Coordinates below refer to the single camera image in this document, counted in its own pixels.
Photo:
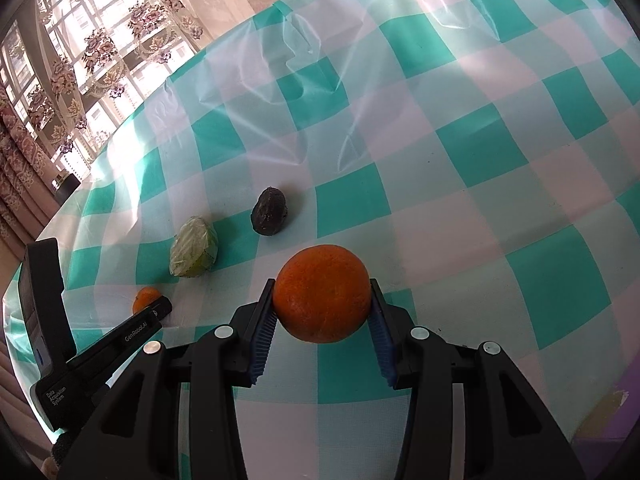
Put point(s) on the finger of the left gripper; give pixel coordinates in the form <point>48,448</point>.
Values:
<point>130,332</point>

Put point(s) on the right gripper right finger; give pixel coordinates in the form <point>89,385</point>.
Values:
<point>472,413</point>

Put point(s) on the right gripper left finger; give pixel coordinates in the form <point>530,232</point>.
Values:
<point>135,431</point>

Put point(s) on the small orange tangerine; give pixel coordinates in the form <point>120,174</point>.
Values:
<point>145,296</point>

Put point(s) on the small green fruit half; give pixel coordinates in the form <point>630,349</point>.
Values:
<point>194,250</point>

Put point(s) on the dark passion fruit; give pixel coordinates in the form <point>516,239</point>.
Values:
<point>269,213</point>

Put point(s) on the purple cardboard box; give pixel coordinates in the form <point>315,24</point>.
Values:
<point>607,442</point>

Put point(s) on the dark jar on windowsill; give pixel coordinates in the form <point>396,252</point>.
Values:
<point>64,186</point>

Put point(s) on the brown drape curtain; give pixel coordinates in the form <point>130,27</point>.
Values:
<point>26,182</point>

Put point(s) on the teal pink checkered tablecloth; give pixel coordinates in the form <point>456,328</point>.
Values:
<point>481,157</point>

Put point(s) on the floral lace curtain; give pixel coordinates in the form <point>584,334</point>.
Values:
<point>76,69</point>

